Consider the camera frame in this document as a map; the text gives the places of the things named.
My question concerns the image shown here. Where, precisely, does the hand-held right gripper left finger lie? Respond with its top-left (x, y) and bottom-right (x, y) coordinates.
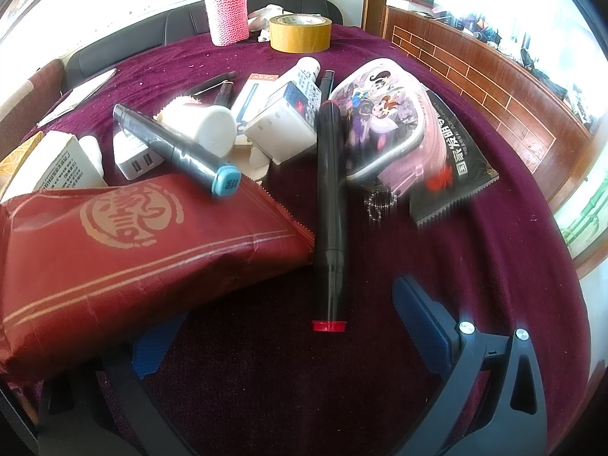
top-left (38, 311), bottom-right (198, 456)

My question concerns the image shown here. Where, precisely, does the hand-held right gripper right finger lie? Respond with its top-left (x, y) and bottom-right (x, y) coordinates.
top-left (392, 275), bottom-right (549, 456)

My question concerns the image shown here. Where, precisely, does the red foil packet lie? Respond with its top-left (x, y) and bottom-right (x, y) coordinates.
top-left (0, 173), bottom-right (317, 383)

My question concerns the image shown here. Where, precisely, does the black marker red cap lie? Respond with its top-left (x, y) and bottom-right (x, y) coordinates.
top-left (311, 102), bottom-right (350, 334)

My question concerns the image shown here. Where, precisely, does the white usb charger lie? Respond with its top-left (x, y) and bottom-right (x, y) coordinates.
top-left (113, 130), bottom-right (165, 181)

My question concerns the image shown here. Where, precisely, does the black marker blue cap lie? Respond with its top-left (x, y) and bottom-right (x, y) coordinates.
top-left (112, 103), bottom-right (242, 198)

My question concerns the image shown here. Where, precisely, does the white bottle orange cap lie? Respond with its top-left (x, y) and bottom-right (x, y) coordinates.
top-left (280, 56), bottom-right (321, 100)

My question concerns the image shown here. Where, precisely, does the maroon tablecloth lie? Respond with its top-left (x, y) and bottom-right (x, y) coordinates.
top-left (19, 24), bottom-right (592, 456)

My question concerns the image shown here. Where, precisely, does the black foil packet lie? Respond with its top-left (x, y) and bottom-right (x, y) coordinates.
top-left (409, 88), bottom-right (500, 226)

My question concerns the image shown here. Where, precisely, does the large white printed box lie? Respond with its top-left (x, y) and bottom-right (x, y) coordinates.
top-left (0, 130), bottom-right (109, 200)

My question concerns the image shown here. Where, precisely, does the cartoon print pencil case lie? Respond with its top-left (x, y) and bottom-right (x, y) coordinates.
top-left (330, 58), bottom-right (440, 195)

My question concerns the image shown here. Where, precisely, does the white paper scrap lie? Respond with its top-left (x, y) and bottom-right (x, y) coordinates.
top-left (230, 140), bottom-right (274, 184)

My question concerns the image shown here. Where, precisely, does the white plastic cup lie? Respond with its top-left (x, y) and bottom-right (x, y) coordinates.
top-left (159, 100), bottom-right (238, 157)

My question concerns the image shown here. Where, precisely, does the gold patterned packet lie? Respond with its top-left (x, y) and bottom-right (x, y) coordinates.
top-left (0, 130), bottom-right (46, 186)

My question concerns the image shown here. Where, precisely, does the white adapter box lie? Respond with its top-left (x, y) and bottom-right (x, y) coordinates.
top-left (243, 82), bottom-right (319, 165)

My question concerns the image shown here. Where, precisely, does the wooden brick pattern cabinet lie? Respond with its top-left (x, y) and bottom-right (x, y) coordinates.
top-left (363, 0), bottom-right (604, 210)

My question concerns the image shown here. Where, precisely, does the black pen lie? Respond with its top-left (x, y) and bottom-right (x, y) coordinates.
top-left (187, 70), bottom-right (238, 98)
top-left (319, 70), bottom-right (336, 105)

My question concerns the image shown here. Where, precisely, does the long white blue box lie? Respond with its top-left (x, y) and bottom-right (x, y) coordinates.
top-left (231, 72), bottom-right (281, 127)

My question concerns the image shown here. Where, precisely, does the maroon armchair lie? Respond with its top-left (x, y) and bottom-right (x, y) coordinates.
top-left (0, 59), bottom-right (67, 148)

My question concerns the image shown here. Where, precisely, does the black sofa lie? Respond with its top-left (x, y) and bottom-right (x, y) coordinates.
top-left (64, 0), bottom-right (344, 91)

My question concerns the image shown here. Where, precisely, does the yellow tape roll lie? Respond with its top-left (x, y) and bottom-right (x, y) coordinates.
top-left (269, 13), bottom-right (333, 54)

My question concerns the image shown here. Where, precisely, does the pink crochet covered bottle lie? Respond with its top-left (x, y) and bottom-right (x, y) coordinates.
top-left (204, 0), bottom-right (252, 47)

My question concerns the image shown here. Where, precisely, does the white crumpled cloth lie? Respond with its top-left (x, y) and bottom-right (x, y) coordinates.
top-left (247, 4), bottom-right (286, 43)

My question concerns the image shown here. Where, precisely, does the metal bead chain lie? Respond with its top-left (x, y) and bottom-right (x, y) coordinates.
top-left (365, 190), bottom-right (397, 222)

